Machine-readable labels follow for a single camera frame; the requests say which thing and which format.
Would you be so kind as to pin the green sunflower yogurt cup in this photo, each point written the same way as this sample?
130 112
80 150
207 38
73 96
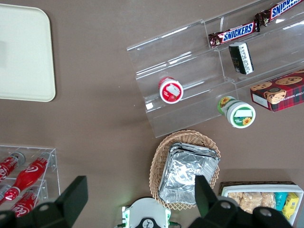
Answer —
238 114

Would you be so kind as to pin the red strawberry yogurt cup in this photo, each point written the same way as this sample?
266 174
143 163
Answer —
171 90

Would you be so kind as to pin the stack of foil trays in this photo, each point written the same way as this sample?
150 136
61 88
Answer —
185 171

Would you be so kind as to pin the white rectangular snack tray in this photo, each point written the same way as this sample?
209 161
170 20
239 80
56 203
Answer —
259 188

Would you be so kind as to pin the Snickers chocolate bar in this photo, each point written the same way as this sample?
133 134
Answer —
280 10
237 33

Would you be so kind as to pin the cream plastic serving tray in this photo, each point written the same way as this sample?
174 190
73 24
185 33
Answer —
26 54

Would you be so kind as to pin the yellow snack packet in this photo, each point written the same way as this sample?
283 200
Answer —
291 205

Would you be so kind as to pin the clear acrylic tiered shelf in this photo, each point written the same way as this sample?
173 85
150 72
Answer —
190 66

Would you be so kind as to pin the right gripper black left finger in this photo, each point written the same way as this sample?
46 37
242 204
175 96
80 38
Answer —
69 197

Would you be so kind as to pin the oval light wicker basket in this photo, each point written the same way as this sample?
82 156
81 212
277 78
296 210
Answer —
158 166

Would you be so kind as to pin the red tartan cookie box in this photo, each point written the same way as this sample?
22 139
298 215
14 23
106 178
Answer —
280 92

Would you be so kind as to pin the clear bag rice crackers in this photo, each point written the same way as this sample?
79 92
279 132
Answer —
251 199

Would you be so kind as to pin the teal snack packet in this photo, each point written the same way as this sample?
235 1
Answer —
281 200

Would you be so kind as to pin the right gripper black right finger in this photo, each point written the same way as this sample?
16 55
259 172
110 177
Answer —
206 199

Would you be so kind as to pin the small black white box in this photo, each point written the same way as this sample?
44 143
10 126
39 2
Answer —
241 58

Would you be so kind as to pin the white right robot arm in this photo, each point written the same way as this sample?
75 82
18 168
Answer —
146 211

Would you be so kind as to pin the red Coca-Cola bottle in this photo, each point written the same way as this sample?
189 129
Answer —
28 174
8 165
25 204
2 188

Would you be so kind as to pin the clear acrylic bottle rack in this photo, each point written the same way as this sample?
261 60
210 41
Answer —
51 164

